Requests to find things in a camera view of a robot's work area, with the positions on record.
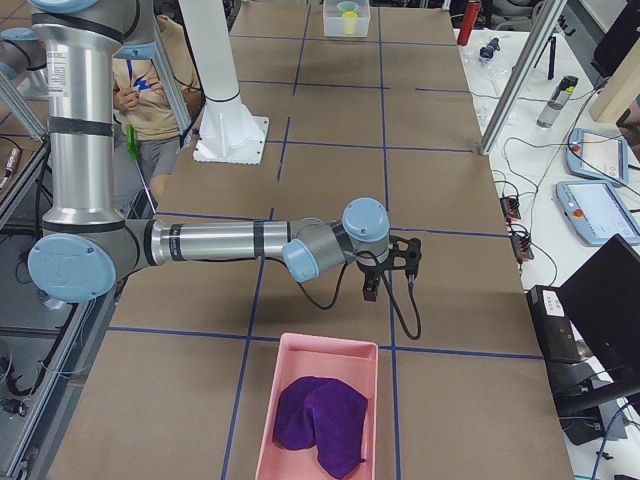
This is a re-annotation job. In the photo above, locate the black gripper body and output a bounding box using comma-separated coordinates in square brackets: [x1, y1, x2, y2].
[356, 252, 394, 302]

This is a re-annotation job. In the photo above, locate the purple cloth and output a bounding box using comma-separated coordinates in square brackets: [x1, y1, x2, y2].
[273, 376, 368, 479]

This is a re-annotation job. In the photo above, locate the yellow plastic cup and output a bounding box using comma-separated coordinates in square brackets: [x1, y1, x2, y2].
[342, 11, 358, 36]

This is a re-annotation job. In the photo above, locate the mint green bowl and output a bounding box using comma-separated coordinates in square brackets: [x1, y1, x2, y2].
[336, 0, 360, 16]

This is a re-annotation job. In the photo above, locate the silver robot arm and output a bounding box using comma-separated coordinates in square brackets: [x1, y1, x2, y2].
[1, 27, 48, 101]
[28, 1, 394, 303]

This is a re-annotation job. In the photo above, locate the black box device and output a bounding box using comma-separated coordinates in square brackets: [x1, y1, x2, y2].
[526, 285, 581, 365]

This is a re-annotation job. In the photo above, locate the pink plastic tray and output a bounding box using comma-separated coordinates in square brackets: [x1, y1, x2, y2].
[255, 333, 378, 479]

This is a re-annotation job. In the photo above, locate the black monitor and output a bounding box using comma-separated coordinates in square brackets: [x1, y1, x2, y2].
[558, 234, 639, 374]

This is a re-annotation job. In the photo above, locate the lower teach pendant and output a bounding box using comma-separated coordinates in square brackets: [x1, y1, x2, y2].
[555, 180, 639, 246]

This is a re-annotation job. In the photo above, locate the teach pendant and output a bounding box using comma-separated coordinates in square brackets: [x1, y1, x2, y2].
[566, 128, 629, 186]
[555, 180, 639, 246]

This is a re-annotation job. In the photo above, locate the upper teach pendant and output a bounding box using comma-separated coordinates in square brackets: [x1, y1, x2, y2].
[566, 128, 629, 186]

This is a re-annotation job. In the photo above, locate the blue black handheld tool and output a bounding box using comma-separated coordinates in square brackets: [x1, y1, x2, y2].
[479, 37, 501, 61]

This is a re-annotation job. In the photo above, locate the clear plastic bin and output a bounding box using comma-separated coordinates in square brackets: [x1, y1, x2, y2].
[322, 0, 371, 38]

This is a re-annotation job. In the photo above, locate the seated person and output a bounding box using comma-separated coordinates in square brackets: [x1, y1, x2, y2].
[112, 15, 202, 213]

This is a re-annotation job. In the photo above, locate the clear water bottle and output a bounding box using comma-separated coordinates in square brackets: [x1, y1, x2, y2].
[536, 75, 579, 128]

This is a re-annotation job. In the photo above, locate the red bottle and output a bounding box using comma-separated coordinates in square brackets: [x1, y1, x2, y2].
[456, 0, 481, 46]

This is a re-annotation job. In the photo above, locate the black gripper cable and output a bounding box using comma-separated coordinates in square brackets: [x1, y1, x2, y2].
[259, 249, 422, 342]

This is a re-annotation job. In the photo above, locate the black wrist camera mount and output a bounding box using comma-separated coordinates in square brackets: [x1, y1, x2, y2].
[389, 235, 422, 278]

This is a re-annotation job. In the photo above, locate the white camera column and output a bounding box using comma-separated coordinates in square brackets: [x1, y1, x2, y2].
[179, 0, 269, 165]

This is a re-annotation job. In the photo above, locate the aluminium frame post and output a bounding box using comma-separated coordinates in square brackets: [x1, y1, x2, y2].
[479, 0, 567, 156]

